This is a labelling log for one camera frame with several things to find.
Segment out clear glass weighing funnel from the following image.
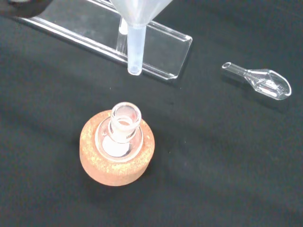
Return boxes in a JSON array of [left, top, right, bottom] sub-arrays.
[[221, 62, 292, 101]]

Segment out clear round-bottom glass flask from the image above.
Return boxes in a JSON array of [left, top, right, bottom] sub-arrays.
[[94, 102, 144, 163]]

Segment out black bench cloth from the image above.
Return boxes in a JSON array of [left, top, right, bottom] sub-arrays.
[[0, 0, 303, 227]]

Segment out brown cork ring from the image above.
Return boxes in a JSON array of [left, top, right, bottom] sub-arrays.
[[79, 109, 156, 187]]

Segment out clear acrylic funnel stand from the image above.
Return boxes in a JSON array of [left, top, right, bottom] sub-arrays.
[[14, 0, 193, 82]]

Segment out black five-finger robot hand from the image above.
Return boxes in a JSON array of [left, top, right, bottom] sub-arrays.
[[0, 0, 56, 18]]

